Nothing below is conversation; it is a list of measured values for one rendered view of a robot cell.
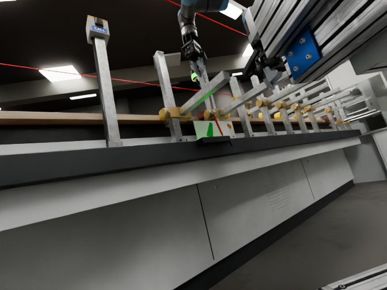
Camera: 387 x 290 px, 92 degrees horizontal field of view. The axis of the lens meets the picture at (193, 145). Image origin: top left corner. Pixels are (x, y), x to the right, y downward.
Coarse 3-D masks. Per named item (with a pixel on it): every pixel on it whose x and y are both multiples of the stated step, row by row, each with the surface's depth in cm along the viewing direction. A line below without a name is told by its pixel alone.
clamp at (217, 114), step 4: (204, 112) 96; (208, 112) 94; (216, 112) 96; (204, 116) 96; (208, 116) 94; (212, 116) 95; (216, 116) 95; (220, 116) 97; (224, 116) 99; (228, 116) 101; (208, 120) 97; (220, 120) 102
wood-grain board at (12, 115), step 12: (0, 120) 62; (12, 120) 64; (24, 120) 66; (36, 120) 68; (48, 120) 70; (60, 120) 72; (72, 120) 74; (84, 120) 76; (96, 120) 79; (120, 120) 85; (132, 120) 88; (144, 120) 91; (156, 120) 95; (192, 120) 108; (228, 120) 126; (240, 120) 134; (252, 120) 142; (276, 120) 163; (324, 120) 230
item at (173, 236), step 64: (0, 128) 64; (64, 128) 75; (128, 128) 91; (192, 128) 114; (256, 128) 152; (320, 128) 230; (192, 192) 101; (256, 192) 130; (320, 192) 182; (0, 256) 56; (64, 256) 64; (128, 256) 75; (192, 256) 90
